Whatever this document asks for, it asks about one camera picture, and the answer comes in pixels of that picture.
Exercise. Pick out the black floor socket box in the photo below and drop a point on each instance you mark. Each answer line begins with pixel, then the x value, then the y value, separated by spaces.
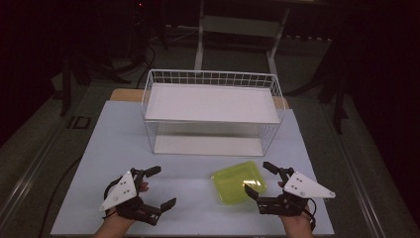
pixel 79 122

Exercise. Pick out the white metal stand frame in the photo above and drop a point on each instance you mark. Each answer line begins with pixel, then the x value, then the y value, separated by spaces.
pixel 199 49

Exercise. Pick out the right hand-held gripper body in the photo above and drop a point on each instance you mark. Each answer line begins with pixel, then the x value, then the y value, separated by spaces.
pixel 305 189

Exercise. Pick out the dark metal stand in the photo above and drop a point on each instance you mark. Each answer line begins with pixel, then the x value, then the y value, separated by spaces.
pixel 339 102
pixel 67 89

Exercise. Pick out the person's right hand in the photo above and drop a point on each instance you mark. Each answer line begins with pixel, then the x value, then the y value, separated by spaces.
pixel 298 222

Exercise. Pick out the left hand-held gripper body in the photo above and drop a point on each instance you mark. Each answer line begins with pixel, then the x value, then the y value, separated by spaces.
pixel 120 191

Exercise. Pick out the person's left hand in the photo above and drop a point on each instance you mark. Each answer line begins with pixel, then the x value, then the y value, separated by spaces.
pixel 120 222

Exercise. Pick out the metal floor rail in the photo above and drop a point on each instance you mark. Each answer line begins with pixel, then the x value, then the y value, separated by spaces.
pixel 29 180
pixel 355 172

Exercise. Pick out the white table cover board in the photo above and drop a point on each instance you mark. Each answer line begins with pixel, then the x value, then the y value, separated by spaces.
pixel 119 148

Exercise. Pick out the green square plastic plate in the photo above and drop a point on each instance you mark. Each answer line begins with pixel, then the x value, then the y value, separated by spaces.
pixel 231 185

